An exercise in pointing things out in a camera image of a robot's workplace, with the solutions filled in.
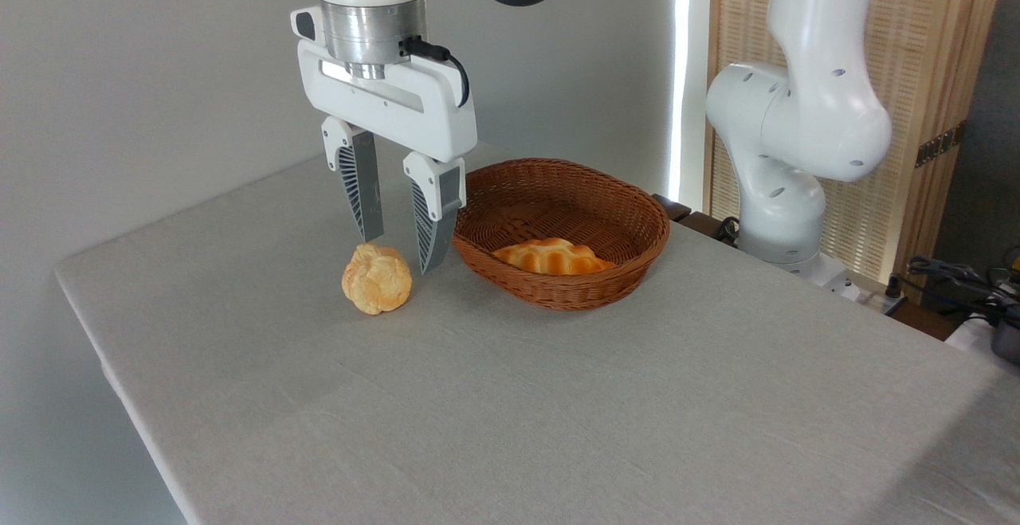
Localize white power strip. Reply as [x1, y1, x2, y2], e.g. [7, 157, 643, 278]
[845, 276, 909, 316]

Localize golden croissant bread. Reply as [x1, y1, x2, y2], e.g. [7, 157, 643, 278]
[492, 237, 617, 276]

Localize wooden slatted folding screen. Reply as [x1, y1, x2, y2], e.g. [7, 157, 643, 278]
[705, 0, 1010, 287]

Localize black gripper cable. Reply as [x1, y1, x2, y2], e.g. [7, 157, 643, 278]
[398, 35, 471, 108]

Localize brown wicker basket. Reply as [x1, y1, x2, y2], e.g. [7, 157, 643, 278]
[452, 159, 671, 312]

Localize dark wooden side table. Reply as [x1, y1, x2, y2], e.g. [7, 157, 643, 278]
[652, 194, 743, 249]

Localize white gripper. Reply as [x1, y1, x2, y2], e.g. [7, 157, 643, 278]
[297, 39, 479, 275]

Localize metal screen hinge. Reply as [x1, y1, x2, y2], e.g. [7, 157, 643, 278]
[915, 122, 967, 169]

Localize black cable bundle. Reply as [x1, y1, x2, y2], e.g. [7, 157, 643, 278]
[905, 256, 1020, 327]

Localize round pale bread roll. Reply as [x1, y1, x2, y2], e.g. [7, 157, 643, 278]
[341, 242, 414, 316]

